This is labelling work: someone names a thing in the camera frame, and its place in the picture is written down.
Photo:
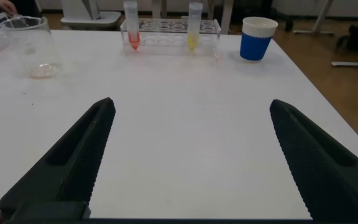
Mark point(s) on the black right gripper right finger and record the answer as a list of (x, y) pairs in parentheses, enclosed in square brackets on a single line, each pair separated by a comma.
[(322, 161)]

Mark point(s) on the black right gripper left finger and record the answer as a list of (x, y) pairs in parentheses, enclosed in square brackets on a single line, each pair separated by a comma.
[(73, 161)]

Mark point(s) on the yellow pigment test tube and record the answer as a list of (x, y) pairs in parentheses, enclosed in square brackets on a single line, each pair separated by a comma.
[(193, 40)]

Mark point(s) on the clear glass beaker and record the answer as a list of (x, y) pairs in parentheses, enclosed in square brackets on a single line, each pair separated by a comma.
[(30, 46)]

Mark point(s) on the red pigment test tube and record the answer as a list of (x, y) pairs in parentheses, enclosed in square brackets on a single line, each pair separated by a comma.
[(133, 39)]

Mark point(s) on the blue white paper cup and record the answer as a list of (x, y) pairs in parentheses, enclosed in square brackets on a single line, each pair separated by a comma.
[(255, 46)]

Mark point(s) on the white wheeled robot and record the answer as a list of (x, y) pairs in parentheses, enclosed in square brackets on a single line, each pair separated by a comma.
[(89, 15)]

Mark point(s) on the black display stand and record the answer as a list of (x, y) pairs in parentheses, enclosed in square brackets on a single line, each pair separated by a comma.
[(281, 15)]

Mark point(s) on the person in black sweater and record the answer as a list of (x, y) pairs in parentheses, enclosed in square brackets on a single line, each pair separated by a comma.
[(5, 6)]

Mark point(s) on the white standing desk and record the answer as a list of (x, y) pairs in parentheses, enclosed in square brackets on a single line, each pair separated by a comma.
[(157, 7), (227, 15)]

